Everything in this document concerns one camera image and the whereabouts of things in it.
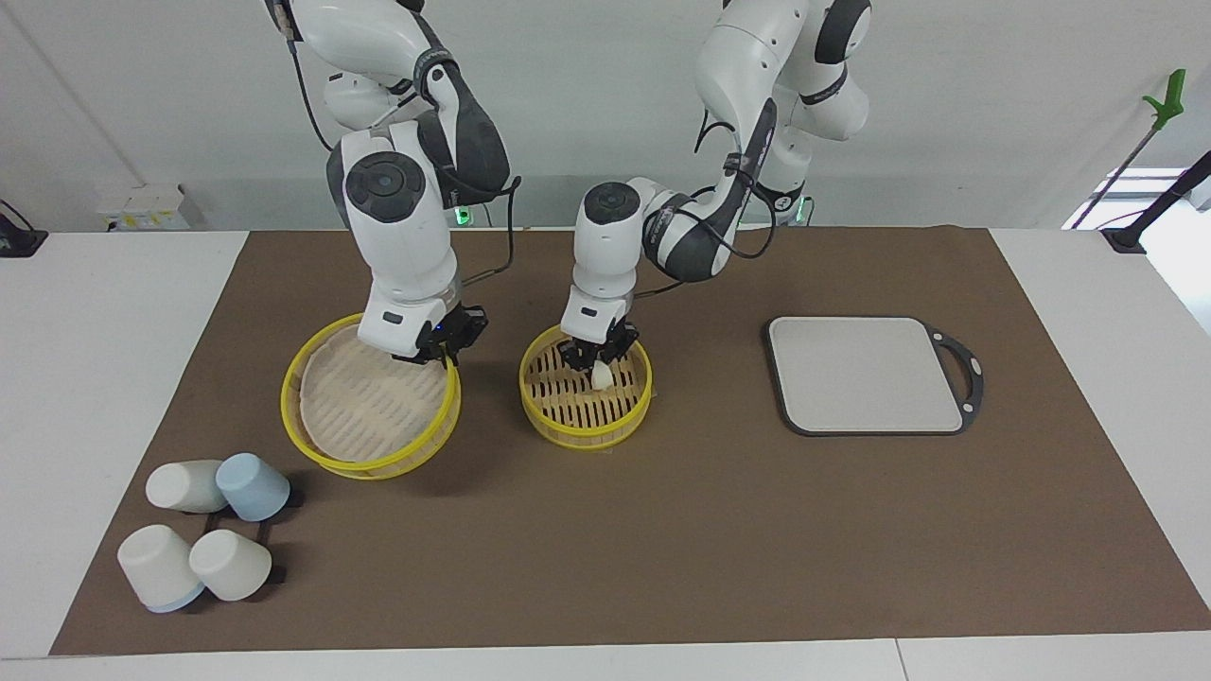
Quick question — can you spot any brown table mat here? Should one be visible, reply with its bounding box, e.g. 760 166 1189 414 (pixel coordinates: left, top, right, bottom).
49 225 1211 656

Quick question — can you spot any yellow rimmed bamboo steamer lid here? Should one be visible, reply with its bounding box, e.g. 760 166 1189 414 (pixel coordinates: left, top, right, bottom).
280 314 463 480

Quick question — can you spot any black table clamp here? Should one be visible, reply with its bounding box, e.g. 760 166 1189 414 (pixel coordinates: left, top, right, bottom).
0 201 48 258

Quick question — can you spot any grey cutting board black rim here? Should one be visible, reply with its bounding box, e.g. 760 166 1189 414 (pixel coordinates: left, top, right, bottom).
764 316 985 437

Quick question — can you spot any black clamp stand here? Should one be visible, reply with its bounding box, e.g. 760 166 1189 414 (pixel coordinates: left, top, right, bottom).
1102 151 1211 254

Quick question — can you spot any yellow rimmed bamboo steamer basket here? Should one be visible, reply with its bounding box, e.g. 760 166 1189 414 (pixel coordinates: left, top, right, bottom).
518 324 654 451

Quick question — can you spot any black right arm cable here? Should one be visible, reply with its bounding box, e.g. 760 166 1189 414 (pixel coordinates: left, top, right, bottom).
445 175 523 289

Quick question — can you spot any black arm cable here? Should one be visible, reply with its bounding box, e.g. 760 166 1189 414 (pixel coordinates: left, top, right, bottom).
445 175 523 289
634 104 782 300

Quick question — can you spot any light blue cup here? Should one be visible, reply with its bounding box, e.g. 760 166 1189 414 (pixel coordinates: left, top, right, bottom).
216 453 291 522

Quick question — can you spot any white cup blue base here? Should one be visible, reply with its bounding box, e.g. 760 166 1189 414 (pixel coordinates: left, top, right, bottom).
117 525 205 614

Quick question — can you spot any green tipped thin pole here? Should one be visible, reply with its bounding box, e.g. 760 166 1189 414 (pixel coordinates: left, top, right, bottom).
1088 68 1186 228

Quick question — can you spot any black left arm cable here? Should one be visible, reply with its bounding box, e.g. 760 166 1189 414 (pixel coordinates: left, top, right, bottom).
634 104 782 300

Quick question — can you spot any white power box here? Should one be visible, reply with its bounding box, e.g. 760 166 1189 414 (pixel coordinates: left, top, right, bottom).
95 183 205 233

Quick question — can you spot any black cup rack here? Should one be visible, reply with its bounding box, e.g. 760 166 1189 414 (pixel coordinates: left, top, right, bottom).
199 490 306 585

